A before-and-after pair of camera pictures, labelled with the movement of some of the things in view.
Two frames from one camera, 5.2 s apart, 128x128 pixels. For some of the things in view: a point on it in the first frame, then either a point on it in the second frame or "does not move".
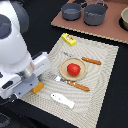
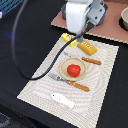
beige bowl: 124,16 does not move
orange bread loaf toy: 38,87 -> 86,47
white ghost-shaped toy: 63,100 does not move
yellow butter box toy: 69,39 does not move
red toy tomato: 73,69 does not move
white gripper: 15,84 -> 78,13
